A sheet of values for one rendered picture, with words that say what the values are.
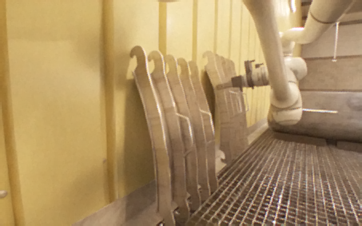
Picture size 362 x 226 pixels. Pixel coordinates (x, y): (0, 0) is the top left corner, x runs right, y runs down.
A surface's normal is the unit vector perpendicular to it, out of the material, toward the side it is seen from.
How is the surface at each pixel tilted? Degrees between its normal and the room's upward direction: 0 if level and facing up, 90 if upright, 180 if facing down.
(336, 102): 92
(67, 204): 90
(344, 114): 89
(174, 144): 90
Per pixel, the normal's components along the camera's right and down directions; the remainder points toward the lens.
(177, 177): -0.57, 0.08
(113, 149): -0.27, 0.11
